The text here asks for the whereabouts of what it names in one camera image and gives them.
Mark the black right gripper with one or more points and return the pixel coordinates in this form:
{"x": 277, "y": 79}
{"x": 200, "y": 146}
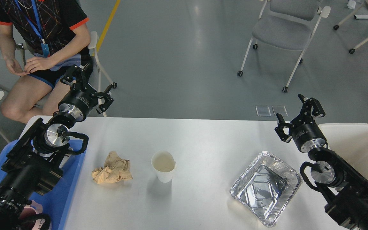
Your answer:
{"x": 305, "y": 136}

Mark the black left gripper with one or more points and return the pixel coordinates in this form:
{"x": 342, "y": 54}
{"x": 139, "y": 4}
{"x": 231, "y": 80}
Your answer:
{"x": 79, "y": 101}

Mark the aluminium foil tray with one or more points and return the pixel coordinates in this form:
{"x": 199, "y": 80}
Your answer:
{"x": 266, "y": 187}

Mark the white paper cup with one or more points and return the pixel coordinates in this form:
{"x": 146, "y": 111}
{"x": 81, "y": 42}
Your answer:
{"x": 164, "y": 165}

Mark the pink mug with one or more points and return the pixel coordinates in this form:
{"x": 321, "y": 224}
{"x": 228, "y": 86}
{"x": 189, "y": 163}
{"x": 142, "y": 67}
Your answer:
{"x": 33, "y": 218}

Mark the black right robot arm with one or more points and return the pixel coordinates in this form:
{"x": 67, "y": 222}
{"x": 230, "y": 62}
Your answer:
{"x": 343, "y": 187}

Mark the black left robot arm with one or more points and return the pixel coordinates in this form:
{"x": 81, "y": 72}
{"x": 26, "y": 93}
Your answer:
{"x": 32, "y": 165}

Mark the grey chair left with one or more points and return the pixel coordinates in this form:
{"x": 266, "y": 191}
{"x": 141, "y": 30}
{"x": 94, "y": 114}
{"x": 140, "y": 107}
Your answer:
{"x": 97, "y": 57}

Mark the grey chair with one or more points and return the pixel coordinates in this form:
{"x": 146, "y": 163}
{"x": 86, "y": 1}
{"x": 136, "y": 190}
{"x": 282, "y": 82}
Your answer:
{"x": 284, "y": 33}
{"x": 97, "y": 57}

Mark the person in patterned shirt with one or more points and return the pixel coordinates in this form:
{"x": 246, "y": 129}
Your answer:
{"x": 39, "y": 41}

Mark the white plastic bin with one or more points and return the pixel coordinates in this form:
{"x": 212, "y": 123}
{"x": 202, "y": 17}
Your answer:
{"x": 350, "y": 141}

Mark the crumpled brown paper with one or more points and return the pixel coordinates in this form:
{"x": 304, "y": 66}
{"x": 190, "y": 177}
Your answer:
{"x": 115, "y": 169}

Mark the grey chair right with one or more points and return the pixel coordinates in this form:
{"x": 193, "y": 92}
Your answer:
{"x": 284, "y": 33}

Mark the blue plastic tray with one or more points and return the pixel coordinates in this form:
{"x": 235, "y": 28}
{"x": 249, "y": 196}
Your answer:
{"x": 57, "y": 202}

